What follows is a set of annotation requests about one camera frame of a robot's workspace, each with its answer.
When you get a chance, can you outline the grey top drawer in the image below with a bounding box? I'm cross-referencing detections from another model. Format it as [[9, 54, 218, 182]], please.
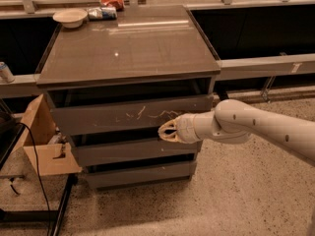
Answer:
[[48, 79, 215, 137]]

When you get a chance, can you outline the grey drawer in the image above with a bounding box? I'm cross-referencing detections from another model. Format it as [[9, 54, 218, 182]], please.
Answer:
[[71, 127, 202, 166], [48, 79, 215, 137], [86, 153, 197, 189]]

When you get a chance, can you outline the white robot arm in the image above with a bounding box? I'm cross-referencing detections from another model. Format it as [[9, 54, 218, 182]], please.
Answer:
[[158, 99, 315, 165]]

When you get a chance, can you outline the grey drawer cabinet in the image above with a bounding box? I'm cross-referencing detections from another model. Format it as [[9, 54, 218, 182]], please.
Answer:
[[34, 5, 221, 192]]

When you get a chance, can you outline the grey bottom drawer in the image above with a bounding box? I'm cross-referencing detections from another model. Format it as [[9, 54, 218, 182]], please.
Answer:
[[86, 153, 197, 189]]

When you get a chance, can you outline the grey middle drawer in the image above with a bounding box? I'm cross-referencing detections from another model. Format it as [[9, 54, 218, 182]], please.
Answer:
[[71, 127, 202, 166]]

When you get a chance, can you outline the silver blue snack bag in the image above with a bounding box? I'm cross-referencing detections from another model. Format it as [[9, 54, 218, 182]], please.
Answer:
[[87, 7, 117, 20]]

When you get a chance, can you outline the cardboard box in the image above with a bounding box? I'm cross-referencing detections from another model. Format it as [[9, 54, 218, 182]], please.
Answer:
[[16, 94, 82, 176]]

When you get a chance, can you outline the red snack bag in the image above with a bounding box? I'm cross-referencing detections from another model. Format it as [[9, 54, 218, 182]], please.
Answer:
[[99, 0, 124, 11]]

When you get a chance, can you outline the white bowl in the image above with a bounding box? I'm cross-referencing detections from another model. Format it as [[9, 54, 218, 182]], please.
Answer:
[[53, 8, 88, 29]]

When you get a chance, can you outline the white blue can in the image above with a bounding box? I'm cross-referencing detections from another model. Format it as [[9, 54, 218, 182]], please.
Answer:
[[0, 62, 15, 83]]

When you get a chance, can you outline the grey metal rail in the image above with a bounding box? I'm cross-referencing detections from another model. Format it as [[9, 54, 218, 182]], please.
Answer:
[[0, 53, 315, 98]]

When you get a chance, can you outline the black cable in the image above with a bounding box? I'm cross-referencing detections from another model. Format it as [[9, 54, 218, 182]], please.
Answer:
[[9, 121, 53, 236]]

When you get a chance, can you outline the black stand frame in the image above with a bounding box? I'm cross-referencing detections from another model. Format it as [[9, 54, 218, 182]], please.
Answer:
[[0, 174, 79, 236]]

